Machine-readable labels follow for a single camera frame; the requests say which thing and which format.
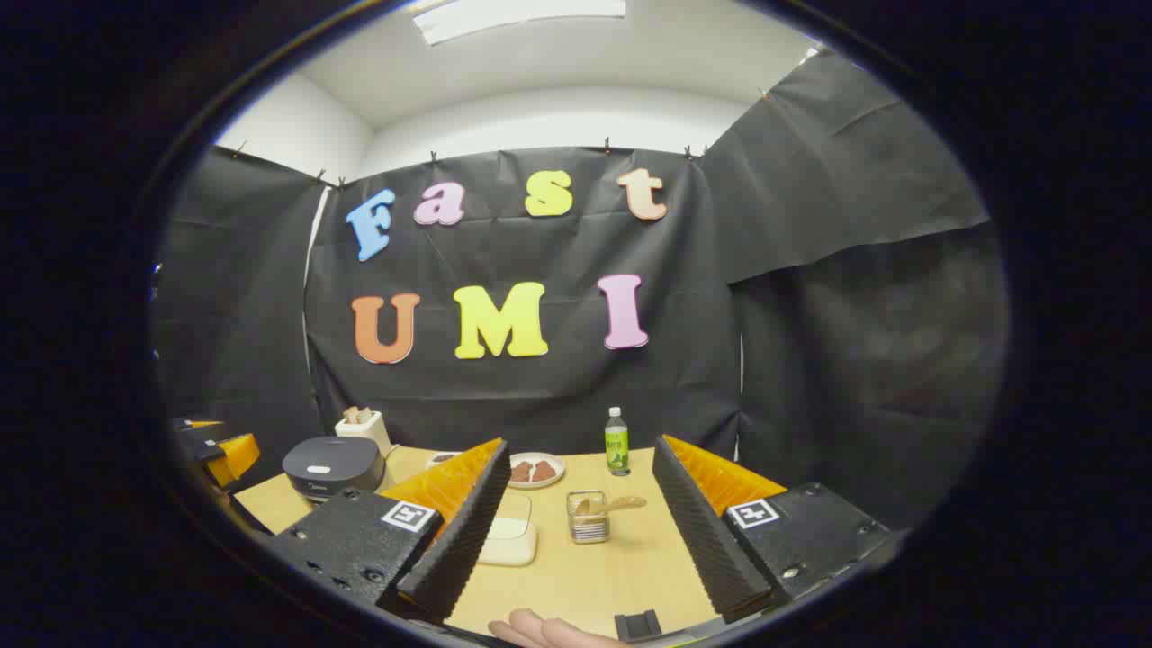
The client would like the white rice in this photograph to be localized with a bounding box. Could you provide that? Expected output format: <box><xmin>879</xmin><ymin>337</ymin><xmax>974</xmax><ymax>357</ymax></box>
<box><xmin>484</xmin><ymin>519</ymin><xmax>538</xmax><ymax>565</ymax></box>

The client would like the green label drink bottle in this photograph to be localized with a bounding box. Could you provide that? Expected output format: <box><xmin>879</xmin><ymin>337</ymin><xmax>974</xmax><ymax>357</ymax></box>
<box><xmin>605</xmin><ymin>407</ymin><xmax>631</xmax><ymax>476</ymax></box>

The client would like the ceiling light panel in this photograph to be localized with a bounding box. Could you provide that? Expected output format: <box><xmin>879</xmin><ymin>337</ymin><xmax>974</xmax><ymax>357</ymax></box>
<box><xmin>412</xmin><ymin>0</ymin><xmax>628</xmax><ymax>46</ymax></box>

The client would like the metal wire chopstick holder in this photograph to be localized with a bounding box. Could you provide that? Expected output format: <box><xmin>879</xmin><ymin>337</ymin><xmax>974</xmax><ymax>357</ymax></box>
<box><xmin>566</xmin><ymin>490</ymin><xmax>611</xmax><ymax>545</ymax></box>

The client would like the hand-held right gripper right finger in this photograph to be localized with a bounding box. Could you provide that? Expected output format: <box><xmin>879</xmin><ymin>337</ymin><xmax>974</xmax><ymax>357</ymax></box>
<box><xmin>652</xmin><ymin>436</ymin><xmax>892</xmax><ymax>624</ymax></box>

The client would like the black backdrop cloth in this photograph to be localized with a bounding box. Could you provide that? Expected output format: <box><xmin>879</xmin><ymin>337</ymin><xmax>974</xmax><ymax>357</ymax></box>
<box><xmin>153</xmin><ymin>49</ymin><xmax>1009</xmax><ymax>532</ymax></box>

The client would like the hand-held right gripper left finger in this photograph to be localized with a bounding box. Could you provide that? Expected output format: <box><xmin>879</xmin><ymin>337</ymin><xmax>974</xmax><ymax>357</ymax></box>
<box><xmin>268</xmin><ymin>438</ymin><xmax>511</xmax><ymax>624</ymax></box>

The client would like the white round plate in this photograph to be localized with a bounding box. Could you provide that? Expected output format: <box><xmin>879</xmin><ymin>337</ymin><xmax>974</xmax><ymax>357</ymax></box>
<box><xmin>507</xmin><ymin>452</ymin><xmax>566</xmax><ymax>490</ymax></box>

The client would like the white toaster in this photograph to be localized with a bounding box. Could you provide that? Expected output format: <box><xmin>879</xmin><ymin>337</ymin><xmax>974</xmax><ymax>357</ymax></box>
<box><xmin>335</xmin><ymin>407</ymin><xmax>394</xmax><ymax>460</ymax></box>

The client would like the dark grey rice cooker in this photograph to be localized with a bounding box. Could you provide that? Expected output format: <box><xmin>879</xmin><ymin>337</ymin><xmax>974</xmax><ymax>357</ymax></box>
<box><xmin>282</xmin><ymin>436</ymin><xmax>388</xmax><ymax>502</ymax></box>

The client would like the wooden spoon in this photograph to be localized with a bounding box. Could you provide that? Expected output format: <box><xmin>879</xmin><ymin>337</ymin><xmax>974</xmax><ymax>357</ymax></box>
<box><xmin>576</xmin><ymin>495</ymin><xmax>647</xmax><ymax>523</ymax></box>

